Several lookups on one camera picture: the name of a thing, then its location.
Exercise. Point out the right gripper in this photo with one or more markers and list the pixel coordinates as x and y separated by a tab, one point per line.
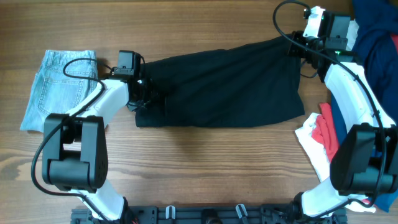
293	49

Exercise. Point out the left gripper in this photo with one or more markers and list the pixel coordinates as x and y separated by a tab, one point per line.
151	92

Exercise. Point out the black shorts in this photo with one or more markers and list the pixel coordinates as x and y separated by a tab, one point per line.
248	86

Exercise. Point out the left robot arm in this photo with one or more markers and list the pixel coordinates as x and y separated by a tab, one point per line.
72	160

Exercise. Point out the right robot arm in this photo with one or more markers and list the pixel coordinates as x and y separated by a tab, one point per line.
364	167

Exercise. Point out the white garment top right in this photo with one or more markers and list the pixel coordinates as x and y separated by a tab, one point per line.
352	34

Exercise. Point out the navy blue garment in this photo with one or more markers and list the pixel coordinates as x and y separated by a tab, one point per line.
376	45

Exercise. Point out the folded light blue jeans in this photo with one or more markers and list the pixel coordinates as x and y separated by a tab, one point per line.
59	85

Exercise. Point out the white garment with red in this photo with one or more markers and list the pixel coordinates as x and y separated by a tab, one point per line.
314	149

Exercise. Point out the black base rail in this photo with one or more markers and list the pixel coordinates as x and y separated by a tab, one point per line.
264	214

